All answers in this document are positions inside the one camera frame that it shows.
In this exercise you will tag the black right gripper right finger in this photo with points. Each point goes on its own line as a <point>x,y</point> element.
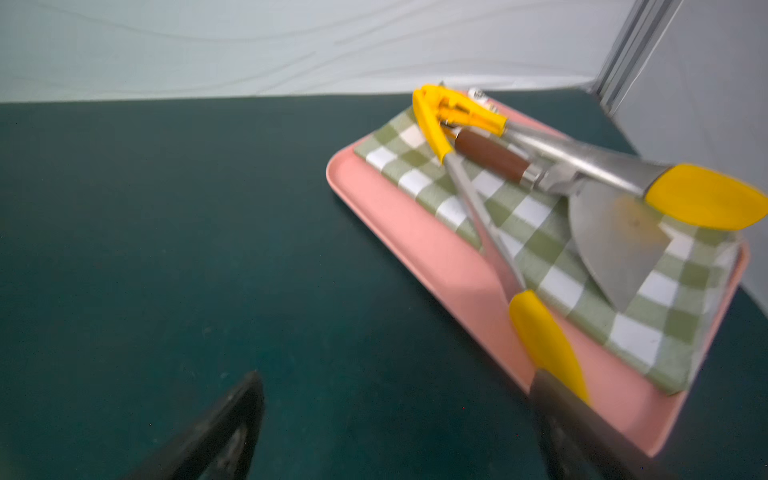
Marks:
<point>576,443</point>

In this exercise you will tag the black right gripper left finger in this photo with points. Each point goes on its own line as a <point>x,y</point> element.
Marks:
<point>219,444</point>

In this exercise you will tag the pink plastic tray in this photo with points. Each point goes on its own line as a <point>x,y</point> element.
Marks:
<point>459,278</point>

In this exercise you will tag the green white checkered cloth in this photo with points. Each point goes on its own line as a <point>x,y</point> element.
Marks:
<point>662,333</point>

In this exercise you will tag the brown handled metal spatula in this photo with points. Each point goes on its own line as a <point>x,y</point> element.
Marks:
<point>618,240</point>

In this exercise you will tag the yellow handled metal tongs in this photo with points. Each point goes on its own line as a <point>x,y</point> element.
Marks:
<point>686,192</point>

